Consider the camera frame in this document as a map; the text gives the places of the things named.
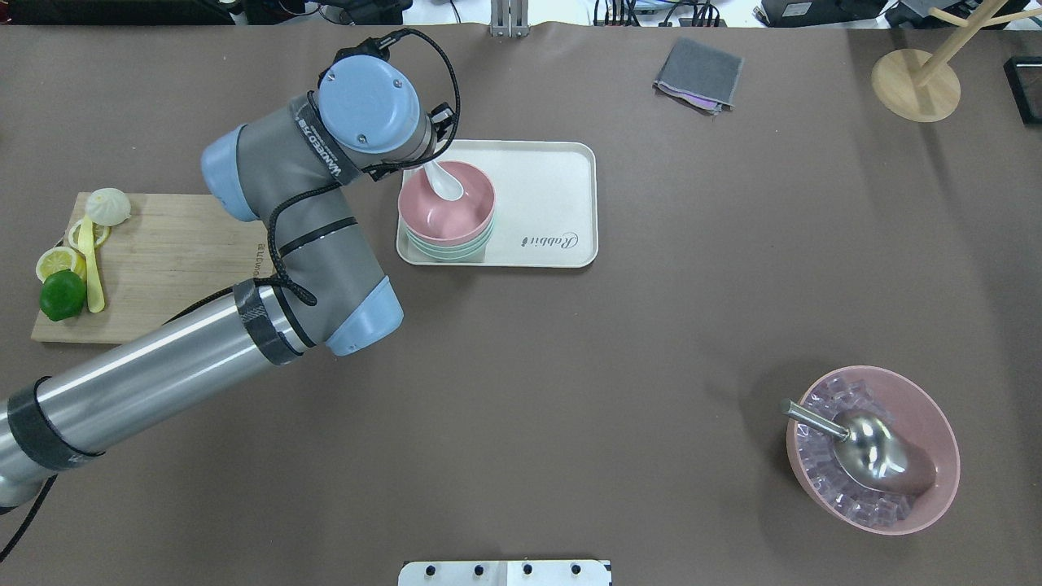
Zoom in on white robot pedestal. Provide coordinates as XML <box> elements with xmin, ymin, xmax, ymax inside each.
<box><xmin>397</xmin><ymin>559</ymin><xmax>613</xmax><ymax>585</ymax></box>

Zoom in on grey folded cloth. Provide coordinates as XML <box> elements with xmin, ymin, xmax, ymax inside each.
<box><xmin>654</xmin><ymin>38</ymin><xmax>745</xmax><ymax>116</ymax></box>

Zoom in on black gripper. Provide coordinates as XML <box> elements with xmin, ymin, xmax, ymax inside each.
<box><xmin>370</xmin><ymin>103</ymin><xmax>457</xmax><ymax>181</ymax></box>

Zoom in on wooden mug tree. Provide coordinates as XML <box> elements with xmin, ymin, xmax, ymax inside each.
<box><xmin>870</xmin><ymin>1</ymin><xmax>1041</xmax><ymax>123</ymax></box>

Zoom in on white ceramic spoon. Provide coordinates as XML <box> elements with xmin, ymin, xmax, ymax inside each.
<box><xmin>422</xmin><ymin>160</ymin><xmax>466</xmax><ymax>203</ymax></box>

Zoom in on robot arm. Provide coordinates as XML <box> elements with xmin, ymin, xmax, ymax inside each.
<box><xmin>2</xmin><ymin>49</ymin><xmax>458</xmax><ymax>512</ymax></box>

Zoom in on large pink ice bowl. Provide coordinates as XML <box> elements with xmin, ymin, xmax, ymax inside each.
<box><xmin>782</xmin><ymin>365</ymin><xmax>961</xmax><ymax>536</ymax></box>

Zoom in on lemon slice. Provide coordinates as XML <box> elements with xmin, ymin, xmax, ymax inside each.
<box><xmin>36</xmin><ymin>246</ymin><xmax>86</xmax><ymax>282</ymax></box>
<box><xmin>64</xmin><ymin>218</ymin><xmax>111</xmax><ymax>252</ymax></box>

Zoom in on aluminium frame post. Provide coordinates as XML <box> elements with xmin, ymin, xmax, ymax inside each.
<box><xmin>490</xmin><ymin>0</ymin><xmax>531</xmax><ymax>38</ymax></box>

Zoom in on white rabbit tray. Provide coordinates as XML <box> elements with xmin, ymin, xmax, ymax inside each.
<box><xmin>443</xmin><ymin>138</ymin><xmax>599</xmax><ymax>269</ymax></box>

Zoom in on small pink bowl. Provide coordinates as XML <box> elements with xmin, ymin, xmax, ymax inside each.
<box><xmin>397</xmin><ymin>160</ymin><xmax>497</xmax><ymax>247</ymax></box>

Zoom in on metal ice scoop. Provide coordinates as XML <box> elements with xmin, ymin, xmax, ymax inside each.
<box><xmin>779</xmin><ymin>400</ymin><xmax>938</xmax><ymax>496</ymax></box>

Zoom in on wooden cutting board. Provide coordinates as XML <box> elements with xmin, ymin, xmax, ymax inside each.
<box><xmin>31</xmin><ymin>193</ymin><xmax>273</xmax><ymax>344</ymax></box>

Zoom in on white toy bun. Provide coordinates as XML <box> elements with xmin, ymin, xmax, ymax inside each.
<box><xmin>85</xmin><ymin>188</ymin><xmax>133</xmax><ymax>227</ymax></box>

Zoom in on stacked green bowls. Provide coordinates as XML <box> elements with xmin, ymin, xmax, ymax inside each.
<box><xmin>401</xmin><ymin>219</ymin><xmax>496</xmax><ymax>262</ymax></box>

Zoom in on green lime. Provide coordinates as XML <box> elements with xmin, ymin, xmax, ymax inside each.
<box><xmin>38</xmin><ymin>269</ymin><xmax>88</xmax><ymax>322</ymax></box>

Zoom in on yellow plastic knife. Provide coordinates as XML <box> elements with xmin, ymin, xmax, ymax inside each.
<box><xmin>76</xmin><ymin>216</ymin><xmax>107</xmax><ymax>314</ymax></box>

